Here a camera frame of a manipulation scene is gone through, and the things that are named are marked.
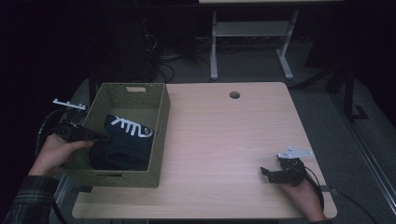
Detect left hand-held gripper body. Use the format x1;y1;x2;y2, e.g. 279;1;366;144
51;98;96;144

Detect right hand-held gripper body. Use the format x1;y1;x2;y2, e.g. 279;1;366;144
266;146;315;188

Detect dark navy shirt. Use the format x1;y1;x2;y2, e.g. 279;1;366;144
89;114;155;172

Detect green woven basket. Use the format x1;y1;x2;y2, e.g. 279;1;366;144
61;82;172;189

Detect person's left hand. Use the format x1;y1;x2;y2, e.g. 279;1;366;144
27;133;95;179

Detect person's right hand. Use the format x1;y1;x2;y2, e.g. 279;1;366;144
279;178;327;223

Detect black metal stand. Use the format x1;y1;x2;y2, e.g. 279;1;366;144
292;60;370;123

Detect white metal rack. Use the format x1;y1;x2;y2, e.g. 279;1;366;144
198;0;344;81

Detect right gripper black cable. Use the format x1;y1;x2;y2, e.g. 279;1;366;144
302;165;326;213

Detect metal floor rail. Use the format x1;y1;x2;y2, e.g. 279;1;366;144
330;92;396;216
46;173;76;224

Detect black cable on floor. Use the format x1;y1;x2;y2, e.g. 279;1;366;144
329;187;372;224

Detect tangled black floor cables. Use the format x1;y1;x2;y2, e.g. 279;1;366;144
141;32;213;84

